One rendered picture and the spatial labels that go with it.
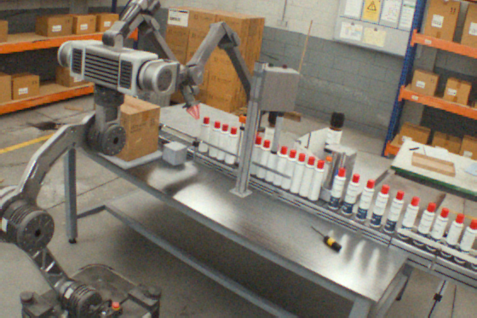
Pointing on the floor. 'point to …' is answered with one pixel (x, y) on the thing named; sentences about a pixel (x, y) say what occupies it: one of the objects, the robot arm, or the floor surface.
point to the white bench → (464, 186)
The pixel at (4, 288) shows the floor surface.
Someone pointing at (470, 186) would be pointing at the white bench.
